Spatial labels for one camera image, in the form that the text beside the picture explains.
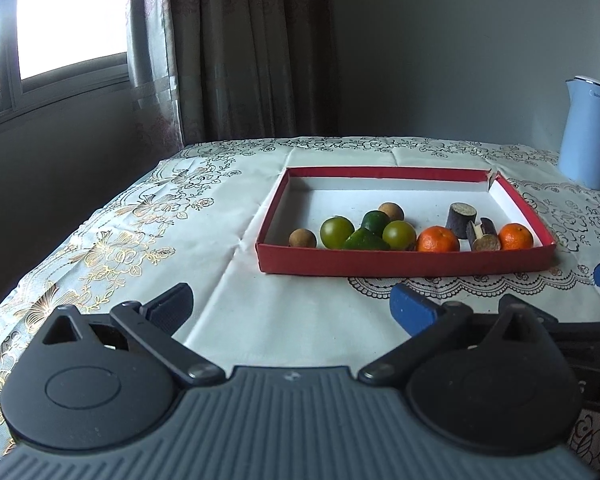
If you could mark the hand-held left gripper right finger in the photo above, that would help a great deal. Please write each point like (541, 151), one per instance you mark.
(412, 310)

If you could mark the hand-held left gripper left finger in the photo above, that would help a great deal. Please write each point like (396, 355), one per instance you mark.
(172, 305)

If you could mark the red cardboard box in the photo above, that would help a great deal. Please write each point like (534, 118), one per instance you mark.
(380, 262)

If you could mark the orange mandarin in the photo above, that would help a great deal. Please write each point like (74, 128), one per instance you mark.
(437, 241)
(516, 237)

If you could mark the green lime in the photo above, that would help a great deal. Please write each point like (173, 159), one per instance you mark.
(400, 236)

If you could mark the cut green cucumber piece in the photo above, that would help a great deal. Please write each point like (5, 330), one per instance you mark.
(365, 241)

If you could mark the dark green avocado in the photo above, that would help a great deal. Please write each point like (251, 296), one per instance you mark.
(376, 221)

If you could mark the dark sugarcane piece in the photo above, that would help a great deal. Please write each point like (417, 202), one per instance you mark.
(460, 217)
(486, 242)

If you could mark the brown longan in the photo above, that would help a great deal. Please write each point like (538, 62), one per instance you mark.
(301, 238)
(391, 211)

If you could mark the green tomato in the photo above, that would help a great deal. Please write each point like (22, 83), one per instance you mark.
(337, 232)

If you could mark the white lace tablecloth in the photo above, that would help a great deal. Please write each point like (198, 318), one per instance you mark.
(570, 230)

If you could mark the light blue electric kettle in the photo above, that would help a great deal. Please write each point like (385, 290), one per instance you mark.
(587, 135)

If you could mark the sheer patterned curtain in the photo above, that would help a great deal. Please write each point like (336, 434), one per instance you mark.
(147, 50)

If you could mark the brown pleated curtain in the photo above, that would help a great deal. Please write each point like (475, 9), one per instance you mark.
(260, 50)

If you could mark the window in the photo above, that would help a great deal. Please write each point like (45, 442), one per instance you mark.
(55, 20)

